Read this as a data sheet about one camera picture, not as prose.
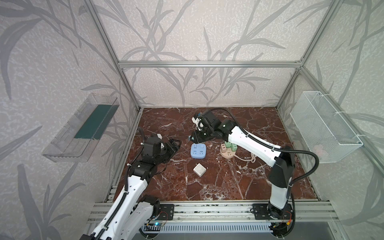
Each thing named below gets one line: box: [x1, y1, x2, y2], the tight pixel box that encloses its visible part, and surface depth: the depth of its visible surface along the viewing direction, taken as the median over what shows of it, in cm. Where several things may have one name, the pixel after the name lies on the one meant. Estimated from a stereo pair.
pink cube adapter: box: [221, 143, 227, 153], surface depth 92 cm
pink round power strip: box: [220, 147, 236, 159], surface depth 94 cm
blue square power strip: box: [190, 143, 207, 159], surface depth 96 cm
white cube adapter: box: [193, 163, 207, 178], surface depth 88 cm
